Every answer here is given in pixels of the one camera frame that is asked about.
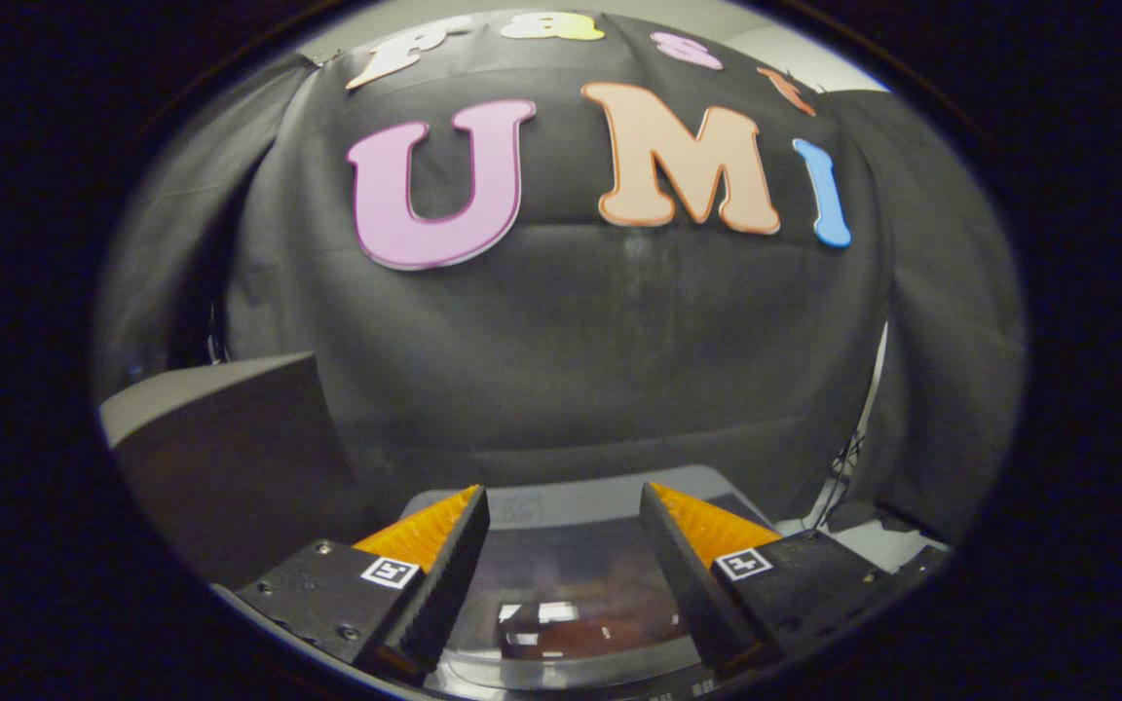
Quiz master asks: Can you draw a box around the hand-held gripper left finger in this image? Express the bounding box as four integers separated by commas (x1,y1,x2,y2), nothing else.
213,484,491,683

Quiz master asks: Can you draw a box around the grey washing machine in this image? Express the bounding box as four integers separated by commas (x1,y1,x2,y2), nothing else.
395,464,786,700

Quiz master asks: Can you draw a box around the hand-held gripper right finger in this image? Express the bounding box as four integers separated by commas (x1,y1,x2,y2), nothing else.
639,482,913,678

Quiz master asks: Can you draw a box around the black light stand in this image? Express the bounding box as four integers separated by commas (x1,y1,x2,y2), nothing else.
804,321,891,532

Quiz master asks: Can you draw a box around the dark glass washing machine lid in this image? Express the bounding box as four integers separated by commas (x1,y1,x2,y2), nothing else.
400,465,776,683

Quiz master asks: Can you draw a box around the black backdrop cloth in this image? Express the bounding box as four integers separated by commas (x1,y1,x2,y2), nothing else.
93,10,1028,546

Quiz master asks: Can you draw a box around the black box with white label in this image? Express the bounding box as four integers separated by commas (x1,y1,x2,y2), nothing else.
897,543,952,580

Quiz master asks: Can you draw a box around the grey cabinet with dark top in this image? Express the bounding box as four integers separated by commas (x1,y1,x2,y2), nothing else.
98,352,377,590

